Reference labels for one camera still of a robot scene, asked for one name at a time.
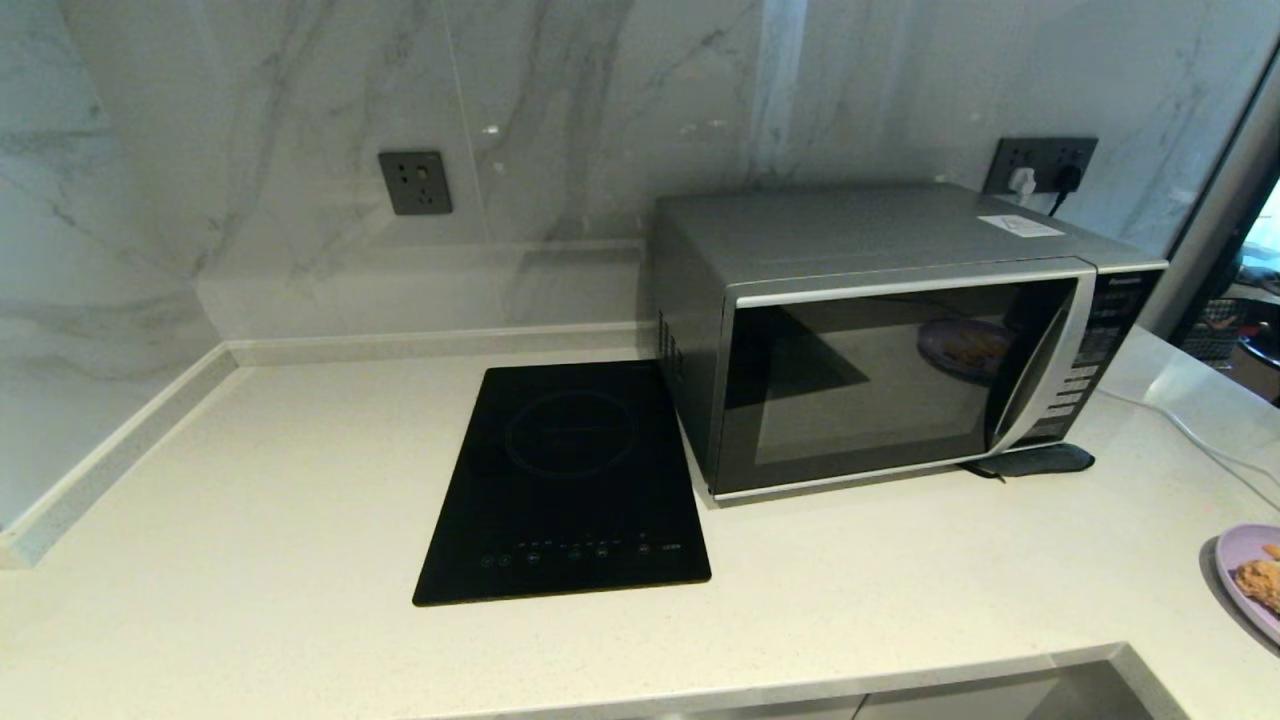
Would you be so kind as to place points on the purple plate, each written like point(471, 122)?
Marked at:
point(1240, 550)

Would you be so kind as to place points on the silver microwave oven body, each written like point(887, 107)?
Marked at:
point(850, 228)

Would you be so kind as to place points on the white sheet of paper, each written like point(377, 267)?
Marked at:
point(1020, 226)

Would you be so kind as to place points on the black induction cooktop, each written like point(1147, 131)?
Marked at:
point(570, 480)

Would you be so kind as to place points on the black flat pad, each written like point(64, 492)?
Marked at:
point(1035, 460)

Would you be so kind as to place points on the white power plug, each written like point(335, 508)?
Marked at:
point(1022, 184)

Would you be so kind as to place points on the black power plug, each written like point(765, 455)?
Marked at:
point(1066, 181)

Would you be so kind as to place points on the dark round container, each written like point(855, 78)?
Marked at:
point(1262, 365)

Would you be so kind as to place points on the fried chicken piece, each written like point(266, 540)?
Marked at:
point(1262, 585)

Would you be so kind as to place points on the single grey wall socket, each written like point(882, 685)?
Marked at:
point(415, 183)

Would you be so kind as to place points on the double grey wall socket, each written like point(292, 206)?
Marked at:
point(1040, 153)

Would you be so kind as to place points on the dark metal door frame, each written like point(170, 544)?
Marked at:
point(1215, 215)

